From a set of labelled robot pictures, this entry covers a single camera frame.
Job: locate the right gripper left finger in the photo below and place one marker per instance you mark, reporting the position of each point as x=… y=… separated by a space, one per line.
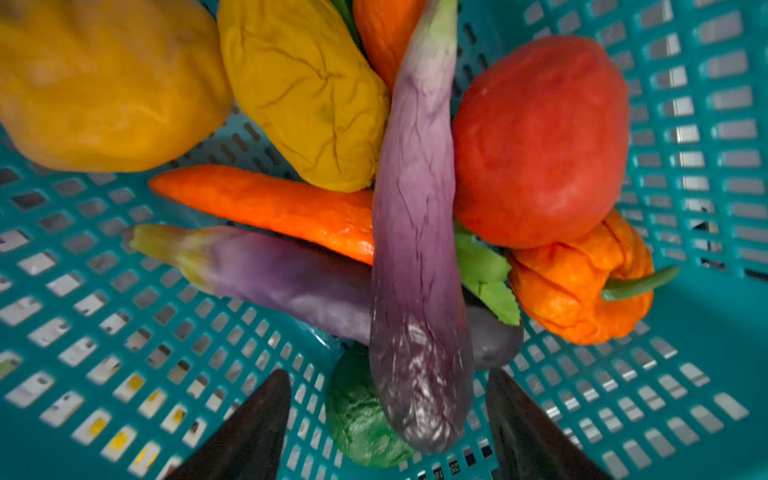
x=250 y=443

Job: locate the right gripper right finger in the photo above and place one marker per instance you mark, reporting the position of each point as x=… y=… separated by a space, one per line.
x=527 y=443

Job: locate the purple eggplant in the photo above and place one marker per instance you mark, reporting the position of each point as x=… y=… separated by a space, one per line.
x=413 y=201
x=288 y=276

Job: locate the yellow corn cob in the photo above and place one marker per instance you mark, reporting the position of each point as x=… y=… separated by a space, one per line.
x=297 y=73

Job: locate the green avocado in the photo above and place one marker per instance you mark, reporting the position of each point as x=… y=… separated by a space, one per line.
x=355 y=417

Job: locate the teal plastic vegetable basket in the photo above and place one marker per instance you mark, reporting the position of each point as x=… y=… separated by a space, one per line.
x=114 y=366

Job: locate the orange carrot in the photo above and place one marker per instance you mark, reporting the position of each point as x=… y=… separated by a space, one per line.
x=341 y=222

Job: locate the red tomato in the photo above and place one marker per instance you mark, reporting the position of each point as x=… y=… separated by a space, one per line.
x=541 y=143

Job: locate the yellow squash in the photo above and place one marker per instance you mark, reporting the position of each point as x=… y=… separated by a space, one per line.
x=110 y=86

